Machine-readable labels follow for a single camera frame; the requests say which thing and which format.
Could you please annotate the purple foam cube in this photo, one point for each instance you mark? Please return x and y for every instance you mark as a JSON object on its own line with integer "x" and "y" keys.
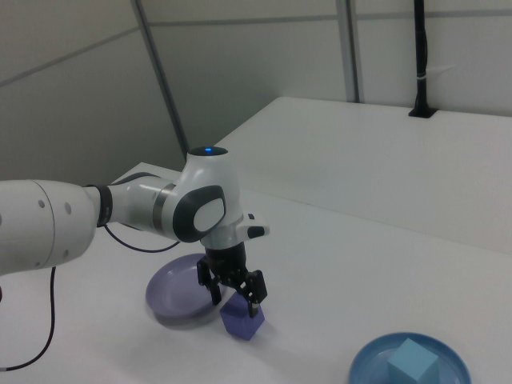
{"x": 240, "y": 324}

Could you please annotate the cyan foam cube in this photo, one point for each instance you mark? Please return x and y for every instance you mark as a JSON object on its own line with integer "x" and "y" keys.
{"x": 412, "y": 360}

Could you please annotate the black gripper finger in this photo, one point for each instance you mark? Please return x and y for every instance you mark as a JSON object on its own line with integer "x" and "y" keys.
{"x": 210, "y": 280}
{"x": 254, "y": 288}

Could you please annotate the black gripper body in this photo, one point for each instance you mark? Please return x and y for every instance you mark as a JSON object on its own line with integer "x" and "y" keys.
{"x": 226, "y": 262}

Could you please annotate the purple plate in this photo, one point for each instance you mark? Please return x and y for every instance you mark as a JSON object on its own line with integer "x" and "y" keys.
{"x": 176, "y": 292}

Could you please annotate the blue plate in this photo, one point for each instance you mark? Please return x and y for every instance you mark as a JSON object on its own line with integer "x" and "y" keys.
{"x": 372, "y": 360}

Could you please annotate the black pole stand with base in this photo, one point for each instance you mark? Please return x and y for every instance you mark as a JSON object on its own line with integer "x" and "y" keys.
{"x": 420, "y": 52}

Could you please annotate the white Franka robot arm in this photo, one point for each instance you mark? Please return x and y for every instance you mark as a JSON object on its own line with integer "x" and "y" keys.
{"x": 208, "y": 180}

